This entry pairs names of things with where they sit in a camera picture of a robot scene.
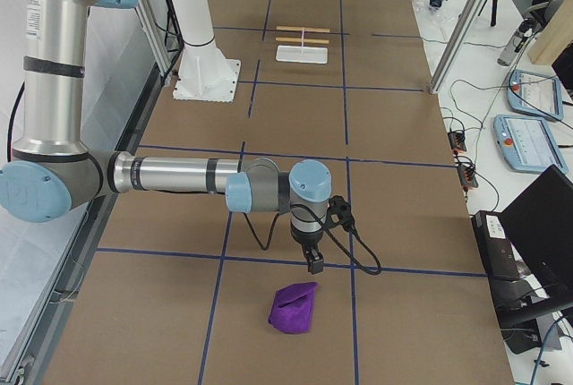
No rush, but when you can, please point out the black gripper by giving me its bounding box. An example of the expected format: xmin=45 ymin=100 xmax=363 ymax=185
xmin=291 ymin=226 xmax=324 ymax=274

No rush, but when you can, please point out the purple towel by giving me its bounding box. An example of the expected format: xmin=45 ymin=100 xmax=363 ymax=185
xmin=268 ymin=282 xmax=318 ymax=334

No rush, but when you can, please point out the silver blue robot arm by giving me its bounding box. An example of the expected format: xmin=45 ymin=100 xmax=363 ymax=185
xmin=1 ymin=0 xmax=331 ymax=274

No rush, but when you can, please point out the white towel rack with wooden bars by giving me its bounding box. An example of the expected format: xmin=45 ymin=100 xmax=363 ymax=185
xmin=275 ymin=26 xmax=330 ymax=64

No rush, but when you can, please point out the near orange usb hub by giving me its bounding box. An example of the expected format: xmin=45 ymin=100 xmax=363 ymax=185
xmin=455 ymin=156 xmax=479 ymax=192

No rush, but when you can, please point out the orange usb hub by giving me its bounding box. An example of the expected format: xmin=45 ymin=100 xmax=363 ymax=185
xmin=455 ymin=156 xmax=479 ymax=192
xmin=448 ymin=130 xmax=466 ymax=155

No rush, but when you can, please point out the black device with label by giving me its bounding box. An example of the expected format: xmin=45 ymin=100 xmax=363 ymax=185
xmin=471 ymin=210 xmax=531 ymax=282

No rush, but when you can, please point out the far orange usb hub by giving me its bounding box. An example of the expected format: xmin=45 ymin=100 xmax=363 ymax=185
xmin=448 ymin=130 xmax=466 ymax=155

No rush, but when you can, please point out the black laptop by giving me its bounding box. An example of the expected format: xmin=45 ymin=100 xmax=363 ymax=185
xmin=500 ymin=165 xmax=572 ymax=289

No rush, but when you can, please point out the near blue teach pendant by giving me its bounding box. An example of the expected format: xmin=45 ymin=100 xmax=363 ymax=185
xmin=493 ymin=115 xmax=569 ymax=174

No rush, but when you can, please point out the blue teach pendant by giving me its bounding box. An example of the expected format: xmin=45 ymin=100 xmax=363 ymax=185
xmin=507 ymin=70 xmax=565 ymax=121
xmin=493 ymin=115 xmax=569 ymax=174

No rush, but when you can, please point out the far blue teach pendant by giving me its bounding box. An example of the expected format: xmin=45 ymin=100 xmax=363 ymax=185
xmin=507 ymin=70 xmax=565 ymax=121

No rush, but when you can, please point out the grey water bottle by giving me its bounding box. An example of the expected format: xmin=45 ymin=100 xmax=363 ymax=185
xmin=497 ymin=18 xmax=536 ymax=66

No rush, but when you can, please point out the wooden board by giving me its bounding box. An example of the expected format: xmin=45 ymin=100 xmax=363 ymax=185
xmin=528 ymin=0 xmax=572 ymax=65

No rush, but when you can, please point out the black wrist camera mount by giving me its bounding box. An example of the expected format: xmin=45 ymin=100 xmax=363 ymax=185
xmin=325 ymin=195 xmax=355 ymax=233

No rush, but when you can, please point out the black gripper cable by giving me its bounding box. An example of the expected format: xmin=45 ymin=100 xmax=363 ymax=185
xmin=243 ymin=205 xmax=382 ymax=276

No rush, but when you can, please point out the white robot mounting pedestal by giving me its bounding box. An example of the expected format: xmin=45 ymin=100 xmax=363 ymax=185
xmin=172 ymin=0 xmax=241 ymax=103

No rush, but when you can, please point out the grey aluminium frame post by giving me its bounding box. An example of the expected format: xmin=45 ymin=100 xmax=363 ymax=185
xmin=429 ymin=0 xmax=485 ymax=94

